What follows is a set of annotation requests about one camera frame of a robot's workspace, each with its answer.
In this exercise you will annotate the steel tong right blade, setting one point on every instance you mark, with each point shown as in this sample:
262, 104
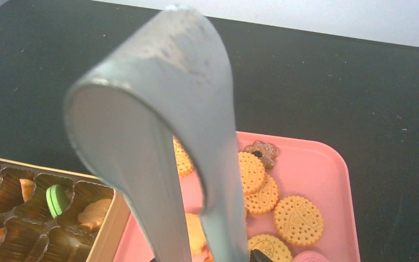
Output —
178, 64

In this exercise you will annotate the steel tong left blade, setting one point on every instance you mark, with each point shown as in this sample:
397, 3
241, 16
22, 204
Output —
123, 141

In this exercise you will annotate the orange round cookie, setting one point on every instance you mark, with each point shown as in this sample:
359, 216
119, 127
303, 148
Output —
92, 217

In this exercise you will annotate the green round macaron cookie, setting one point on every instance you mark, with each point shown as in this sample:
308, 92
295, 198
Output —
57, 200

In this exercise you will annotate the gold cookie tin box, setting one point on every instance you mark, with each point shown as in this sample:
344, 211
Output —
33, 235

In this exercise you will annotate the dark flower sprinkled cookie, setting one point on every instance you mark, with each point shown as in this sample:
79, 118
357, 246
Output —
266, 152

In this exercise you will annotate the round waffle cookie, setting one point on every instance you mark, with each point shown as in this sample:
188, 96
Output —
252, 172
264, 200
298, 221

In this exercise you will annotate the pink plastic tray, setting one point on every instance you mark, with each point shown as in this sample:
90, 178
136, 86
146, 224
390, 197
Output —
310, 169

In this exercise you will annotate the pink round macaron cookie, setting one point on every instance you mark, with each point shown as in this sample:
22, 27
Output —
310, 256

